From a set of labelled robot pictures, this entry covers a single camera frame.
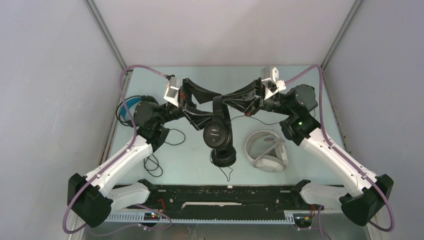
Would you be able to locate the aluminium frame post right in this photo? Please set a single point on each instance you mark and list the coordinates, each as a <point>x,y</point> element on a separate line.
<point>341,33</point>

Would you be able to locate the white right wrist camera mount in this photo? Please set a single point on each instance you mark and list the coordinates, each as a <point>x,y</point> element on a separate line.
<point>273,84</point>

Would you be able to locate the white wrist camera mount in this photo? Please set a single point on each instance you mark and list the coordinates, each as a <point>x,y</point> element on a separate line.
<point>273,84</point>
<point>172,88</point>

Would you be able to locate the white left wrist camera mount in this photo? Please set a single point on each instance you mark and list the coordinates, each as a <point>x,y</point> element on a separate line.
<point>172,88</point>

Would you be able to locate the white gaming headset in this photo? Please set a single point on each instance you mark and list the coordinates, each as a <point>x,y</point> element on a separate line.
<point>272,160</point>

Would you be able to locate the small black on-ear headphones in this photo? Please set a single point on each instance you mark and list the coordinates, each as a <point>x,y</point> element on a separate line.
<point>218,135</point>

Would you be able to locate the aluminium frame post left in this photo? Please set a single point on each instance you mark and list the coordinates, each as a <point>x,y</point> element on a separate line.
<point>105,32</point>

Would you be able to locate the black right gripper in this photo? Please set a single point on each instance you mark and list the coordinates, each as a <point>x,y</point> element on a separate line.
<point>245,99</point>

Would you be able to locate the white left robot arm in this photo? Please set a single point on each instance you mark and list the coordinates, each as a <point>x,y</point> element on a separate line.
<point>93,196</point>

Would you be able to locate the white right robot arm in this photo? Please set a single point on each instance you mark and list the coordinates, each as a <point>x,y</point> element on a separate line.
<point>362,194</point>

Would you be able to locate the aluminium frame post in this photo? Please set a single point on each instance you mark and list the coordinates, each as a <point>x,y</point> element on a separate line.
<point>105,32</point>
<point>341,33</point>

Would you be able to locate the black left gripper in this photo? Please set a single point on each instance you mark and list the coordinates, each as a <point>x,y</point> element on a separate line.
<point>198,118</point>

